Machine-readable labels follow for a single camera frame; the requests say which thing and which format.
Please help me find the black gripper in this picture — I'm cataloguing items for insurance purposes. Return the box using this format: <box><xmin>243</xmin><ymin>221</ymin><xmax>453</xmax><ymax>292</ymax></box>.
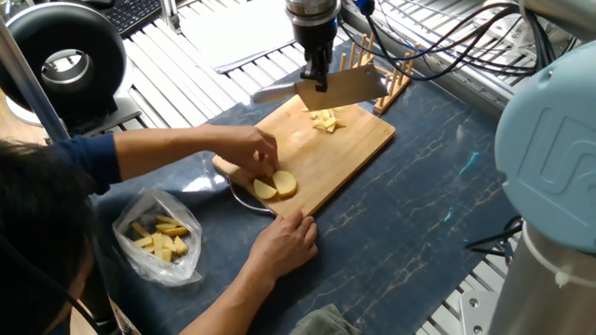
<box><xmin>292</xmin><ymin>17</ymin><xmax>338</xmax><ymax>92</ymax></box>

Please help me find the steel cleaver knife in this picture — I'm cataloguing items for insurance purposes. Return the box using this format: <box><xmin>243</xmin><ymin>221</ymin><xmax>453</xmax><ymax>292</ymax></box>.
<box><xmin>251</xmin><ymin>65</ymin><xmax>386</xmax><ymax>114</ymax></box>

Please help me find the bamboo cutting board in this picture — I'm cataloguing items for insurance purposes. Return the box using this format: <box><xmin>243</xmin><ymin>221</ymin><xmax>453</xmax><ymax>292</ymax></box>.
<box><xmin>212</xmin><ymin>88</ymin><xmax>396</xmax><ymax>221</ymax></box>

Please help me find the person's left forearm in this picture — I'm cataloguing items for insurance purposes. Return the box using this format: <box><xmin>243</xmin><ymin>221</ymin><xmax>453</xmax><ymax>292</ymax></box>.
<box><xmin>51</xmin><ymin>128</ymin><xmax>224</xmax><ymax>192</ymax></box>

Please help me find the person's right forearm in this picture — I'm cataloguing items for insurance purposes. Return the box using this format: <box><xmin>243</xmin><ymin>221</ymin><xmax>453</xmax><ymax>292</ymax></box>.
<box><xmin>170</xmin><ymin>265</ymin><xmax>264</xmax><ymax>335</ymax></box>

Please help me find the person's left hand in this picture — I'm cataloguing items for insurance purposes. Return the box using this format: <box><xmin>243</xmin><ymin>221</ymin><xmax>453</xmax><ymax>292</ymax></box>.
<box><xmin>212</xmin><ymin>125</ymin><xmax>280</xmax><ymax>180</ymax></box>

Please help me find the person's right hand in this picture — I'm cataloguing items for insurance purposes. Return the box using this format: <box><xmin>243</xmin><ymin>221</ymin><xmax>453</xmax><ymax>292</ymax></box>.
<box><xmin>240</xmin><ymin>212</ymin><xmax>318</xmax><ymax>286</ymax></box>

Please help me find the wooden knife rack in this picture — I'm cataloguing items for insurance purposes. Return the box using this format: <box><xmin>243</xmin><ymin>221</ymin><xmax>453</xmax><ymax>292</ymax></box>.
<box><xmin>337</xmin><ymin>35</ymin><xmax>415</xmax><ymax>116</ymax></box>

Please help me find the white sheet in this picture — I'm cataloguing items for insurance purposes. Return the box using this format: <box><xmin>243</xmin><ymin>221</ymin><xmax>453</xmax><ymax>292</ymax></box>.
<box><xmin>180</xmin><ymin>0</ymin><xmax>304</xmax><ymax>75</ymax></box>

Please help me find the dark blue marble mat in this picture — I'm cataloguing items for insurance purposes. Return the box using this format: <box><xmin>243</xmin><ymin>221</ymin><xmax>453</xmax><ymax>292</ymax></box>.
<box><xmin>88</xmin><ymin>56</ymin><xmax>522</xmax><ymax>335</ymax></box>

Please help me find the black keyboard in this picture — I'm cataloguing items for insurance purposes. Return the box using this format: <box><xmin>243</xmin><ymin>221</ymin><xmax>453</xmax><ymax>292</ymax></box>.
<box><xmin>88</xmin><ymin>0</ymin><xmax>167</xmax><ymax>40</ymax></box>

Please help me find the plastic bag of potato sticks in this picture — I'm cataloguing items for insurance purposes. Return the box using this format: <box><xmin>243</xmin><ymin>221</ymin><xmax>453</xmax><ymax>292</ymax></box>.
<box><xmin>112</xmin><ymin>186</ymin><xmax>204</xmax><ymax>286</ymax></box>

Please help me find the grey-green cloth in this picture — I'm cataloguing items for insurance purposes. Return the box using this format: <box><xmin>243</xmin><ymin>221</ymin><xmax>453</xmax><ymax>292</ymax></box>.
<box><xmin>287</xmin><ymin>302</ymin><xmax>362</xmax><ymax>335</ymax></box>

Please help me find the wooden pole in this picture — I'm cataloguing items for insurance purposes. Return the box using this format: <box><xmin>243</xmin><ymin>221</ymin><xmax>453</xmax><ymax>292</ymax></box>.
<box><xmin>0</xmin><ymin>19</ymin><xmax>71</xmax><ymax>145</ymax></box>

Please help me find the metal mounting plate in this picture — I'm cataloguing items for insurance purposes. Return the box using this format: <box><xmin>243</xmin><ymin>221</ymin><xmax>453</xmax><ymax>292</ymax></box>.
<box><xmin>456</xmin><ymin>290</ymin><xmax>511</xmax><ymax>335</ymax></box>

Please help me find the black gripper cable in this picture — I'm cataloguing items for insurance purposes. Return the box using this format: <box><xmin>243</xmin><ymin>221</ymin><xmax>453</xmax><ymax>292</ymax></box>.
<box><xmin>340</xmin><ymin>0</ymin><xmax>550</xmax><ymax>89</ymax></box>

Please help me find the black cable with plug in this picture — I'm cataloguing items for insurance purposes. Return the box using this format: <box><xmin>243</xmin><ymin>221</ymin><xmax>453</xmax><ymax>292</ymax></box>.
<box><xmin>466</xmin><ymin>219</ymin><xmax>522</xmax><ymax>271</ymax></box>

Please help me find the black round ring lamp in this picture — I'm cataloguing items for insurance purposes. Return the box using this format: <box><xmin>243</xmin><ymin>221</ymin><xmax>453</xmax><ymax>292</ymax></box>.
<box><xmin>0</xmin><ymin>3</ymin><xmax>141</xmax><ymax>141</ymax></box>

